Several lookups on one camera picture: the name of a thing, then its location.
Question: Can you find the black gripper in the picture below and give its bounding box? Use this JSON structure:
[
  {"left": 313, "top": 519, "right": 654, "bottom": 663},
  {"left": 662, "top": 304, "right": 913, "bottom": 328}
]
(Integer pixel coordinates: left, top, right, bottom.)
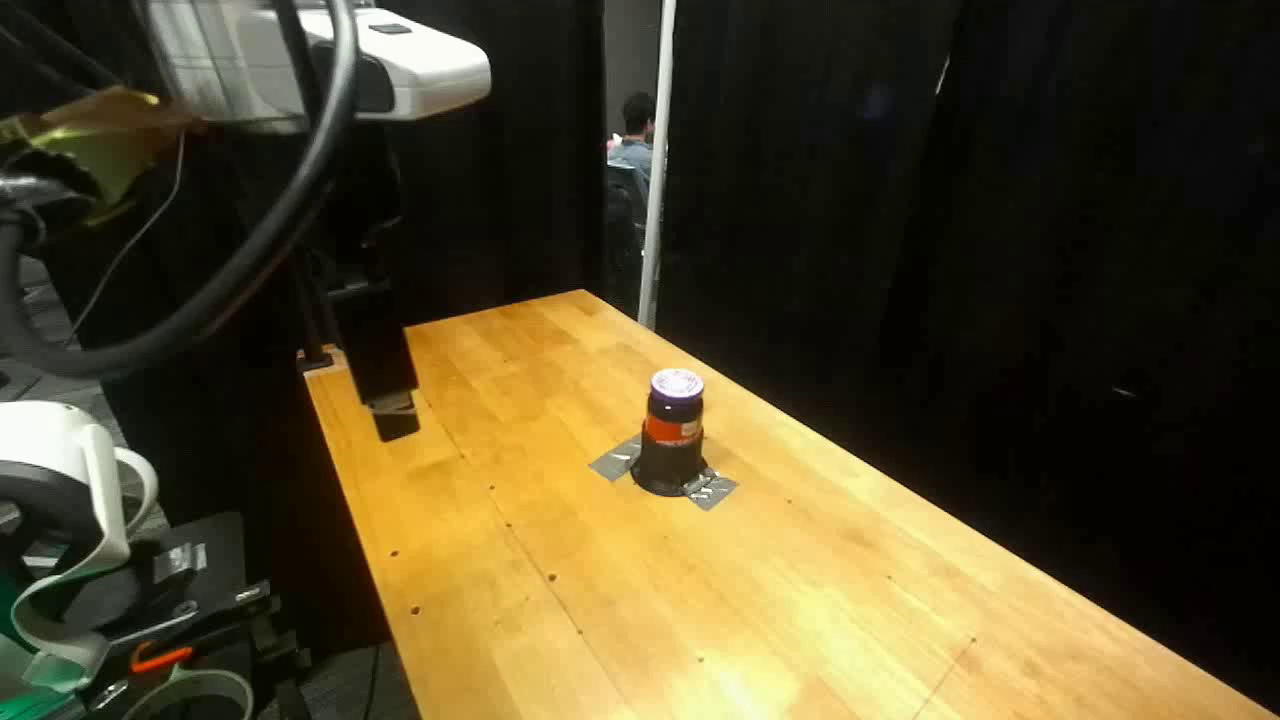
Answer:
[{"left": 329, "top": 282, "right": 420, "bottom": 442}]

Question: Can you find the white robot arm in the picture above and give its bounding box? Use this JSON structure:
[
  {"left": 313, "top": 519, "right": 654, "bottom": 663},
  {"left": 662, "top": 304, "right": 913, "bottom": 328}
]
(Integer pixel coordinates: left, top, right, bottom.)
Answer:
[{"left": 140, "top": 0, "right": 492, "bottom": 261}]

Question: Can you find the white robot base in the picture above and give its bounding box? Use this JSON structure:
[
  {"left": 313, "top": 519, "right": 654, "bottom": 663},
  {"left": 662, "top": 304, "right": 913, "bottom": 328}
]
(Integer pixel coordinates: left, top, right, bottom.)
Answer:
[{"left": 0, "top": 402, "right": 160, "bottom": 574}]

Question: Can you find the orange rubber band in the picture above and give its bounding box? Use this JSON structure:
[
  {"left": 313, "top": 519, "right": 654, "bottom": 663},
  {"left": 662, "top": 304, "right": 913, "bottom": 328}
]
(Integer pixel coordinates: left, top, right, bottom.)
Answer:
[{"left": 644, "top": 417, "right": 704, "bottom": 450}]

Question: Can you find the dark cup with purple top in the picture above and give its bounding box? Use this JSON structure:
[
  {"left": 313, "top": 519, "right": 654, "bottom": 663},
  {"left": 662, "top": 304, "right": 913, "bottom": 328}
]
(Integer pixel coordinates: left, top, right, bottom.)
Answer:
[{"left": 632, "top": 369, "right": 709, "bottom": 497}]

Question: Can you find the person in background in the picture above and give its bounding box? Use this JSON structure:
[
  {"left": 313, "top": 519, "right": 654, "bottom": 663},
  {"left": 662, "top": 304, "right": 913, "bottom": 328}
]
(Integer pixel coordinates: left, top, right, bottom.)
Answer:
[{"left": 603, "top": 93, "right": 655, "bottom": 311}]

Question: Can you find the black equipment with orange clip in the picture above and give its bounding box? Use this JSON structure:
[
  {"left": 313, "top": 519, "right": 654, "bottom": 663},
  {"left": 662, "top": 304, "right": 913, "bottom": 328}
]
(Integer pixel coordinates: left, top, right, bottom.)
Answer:
[{"left": 0, "top": 512, "right": 313, "bottom": 720}]

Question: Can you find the grey tape strip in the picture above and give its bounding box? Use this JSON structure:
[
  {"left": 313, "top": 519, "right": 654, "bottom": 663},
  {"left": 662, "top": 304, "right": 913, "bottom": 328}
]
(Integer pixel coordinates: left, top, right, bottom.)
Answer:
[{"left": 592, "top": 437, "right": 738, "bottom": 512}]

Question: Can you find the white vertical pole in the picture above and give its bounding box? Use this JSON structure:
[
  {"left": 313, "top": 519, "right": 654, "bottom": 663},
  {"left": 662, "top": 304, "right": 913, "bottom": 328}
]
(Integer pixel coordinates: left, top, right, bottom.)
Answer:
[{"left": 637, "top": 0, "right": 680, "bottom": 328}]

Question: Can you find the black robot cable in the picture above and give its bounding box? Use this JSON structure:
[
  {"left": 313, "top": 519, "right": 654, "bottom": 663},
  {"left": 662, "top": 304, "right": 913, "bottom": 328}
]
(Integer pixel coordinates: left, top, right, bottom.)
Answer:
[{"left": 0, "top": 0, "right": 361, "bottom": 384}]

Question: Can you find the gold wrist camera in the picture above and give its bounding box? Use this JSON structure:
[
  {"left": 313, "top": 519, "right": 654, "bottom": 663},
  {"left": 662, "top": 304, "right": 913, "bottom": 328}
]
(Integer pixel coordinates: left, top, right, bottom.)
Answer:
[{"left": 0, "top": 88, "right": 191, "bottom": 206}]

